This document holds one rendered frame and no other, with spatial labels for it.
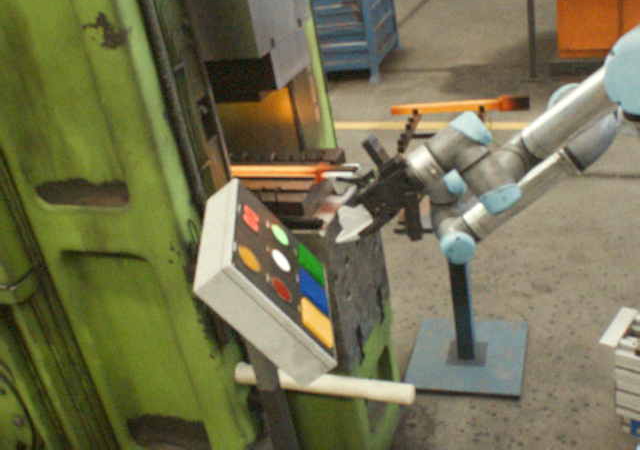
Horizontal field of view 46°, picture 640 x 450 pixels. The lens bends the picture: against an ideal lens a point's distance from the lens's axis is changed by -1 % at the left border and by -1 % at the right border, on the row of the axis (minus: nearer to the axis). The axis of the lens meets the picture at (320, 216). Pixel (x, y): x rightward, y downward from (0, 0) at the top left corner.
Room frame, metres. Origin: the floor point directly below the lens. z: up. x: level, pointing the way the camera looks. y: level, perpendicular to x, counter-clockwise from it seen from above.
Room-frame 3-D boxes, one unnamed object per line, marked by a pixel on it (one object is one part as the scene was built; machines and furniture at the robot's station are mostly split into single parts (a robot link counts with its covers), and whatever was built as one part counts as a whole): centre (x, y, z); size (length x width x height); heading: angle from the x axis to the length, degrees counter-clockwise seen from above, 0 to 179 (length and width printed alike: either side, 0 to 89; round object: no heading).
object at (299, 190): (1.86, 0.18, 0.96); 0.42 x 0.20 x 0.09; 63
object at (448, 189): (1.64, -0.31, 0.98); 0.11 x 0.08 x 0.09; 63
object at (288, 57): (1.86, 0.18, 1.32); 0.42 x 0.20 x 0.10; 63
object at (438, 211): (1.63, -0.31, 0.88); 0.11 x 0.08 x 0.11; 176
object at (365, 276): (1.92, 0.17, 0.69); 0.56 x 0.38 x 0.45; 63
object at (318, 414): (1.92, 0.17, 0.23); 0.55 x 0.37 x 0.47; 63
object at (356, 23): (5.98, -0.23, 0.36); 1.20 x 0.80 x 0.72; 67
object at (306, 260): (1.33, 0.04, 1.01); 0.07 x 0.05 x 0.07; 178
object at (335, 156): (1.95, -0.03, 0.95); 0.12 x 0.08 x 0.06; 63
